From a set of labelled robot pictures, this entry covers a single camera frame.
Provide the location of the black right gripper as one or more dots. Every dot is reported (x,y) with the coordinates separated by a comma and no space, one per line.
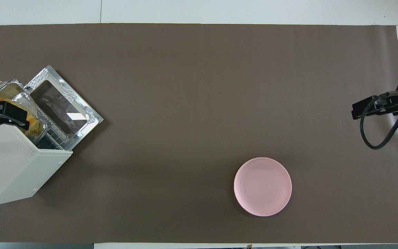
(375,105)

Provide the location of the golden bread loaf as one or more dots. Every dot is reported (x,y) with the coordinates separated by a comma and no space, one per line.
(33,126)

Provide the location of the chrome glass oven door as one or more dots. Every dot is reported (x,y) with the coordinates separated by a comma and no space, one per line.
(60,103)

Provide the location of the pink round plate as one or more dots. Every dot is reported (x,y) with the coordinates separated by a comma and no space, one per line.
(263,186)

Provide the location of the aluminium foil tray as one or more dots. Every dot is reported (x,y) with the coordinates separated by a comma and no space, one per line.
(29,103)

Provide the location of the brown table mat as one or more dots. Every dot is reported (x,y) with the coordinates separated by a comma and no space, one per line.
(185,103)

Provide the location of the white toaster oven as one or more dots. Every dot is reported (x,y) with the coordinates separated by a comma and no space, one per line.
(9,166)

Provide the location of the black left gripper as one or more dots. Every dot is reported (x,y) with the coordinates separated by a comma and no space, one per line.
(10,112)

